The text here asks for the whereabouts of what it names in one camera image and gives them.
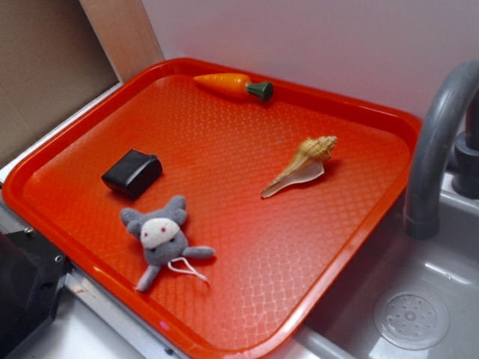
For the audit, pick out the red plastic tray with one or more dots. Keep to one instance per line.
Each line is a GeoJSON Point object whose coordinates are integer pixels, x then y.
{"type": "Point", "coordinates": [275, 257]}

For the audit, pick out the tan spiral seashell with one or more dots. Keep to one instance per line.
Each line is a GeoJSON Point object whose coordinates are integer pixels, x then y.
{"type": "Point", "coordinates": [306, 165]}

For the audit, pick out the orange toy carrot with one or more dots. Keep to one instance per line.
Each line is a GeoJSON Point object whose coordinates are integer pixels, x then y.
{"type": "Point", "coordinates": [236, 85]}

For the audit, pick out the grey plush mouse toy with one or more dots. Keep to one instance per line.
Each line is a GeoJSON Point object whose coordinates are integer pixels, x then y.
{"type": "Point", "coordinates": [163, 241]}

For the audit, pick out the small black box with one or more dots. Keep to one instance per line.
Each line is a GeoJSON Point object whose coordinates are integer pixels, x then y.
{"type": "Point", "coordinates": [133, 174]}

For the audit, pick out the grey toy faucet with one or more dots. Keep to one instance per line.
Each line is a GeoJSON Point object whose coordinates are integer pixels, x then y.
{"type": "Point", "coordinates": [450, 130]}

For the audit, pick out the grey toy sink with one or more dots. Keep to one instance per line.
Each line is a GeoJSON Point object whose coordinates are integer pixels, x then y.
{"type": "Point", "coordinates": [342, 325]}

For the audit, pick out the brown cardboard panel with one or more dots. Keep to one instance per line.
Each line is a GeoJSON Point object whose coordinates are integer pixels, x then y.
{"type": "Point", "coordinates": [52, 65]}

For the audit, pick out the round sink drain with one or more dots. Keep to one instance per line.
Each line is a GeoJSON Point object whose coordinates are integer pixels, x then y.
{"type": "Point", "coordinates": [411, 318]}

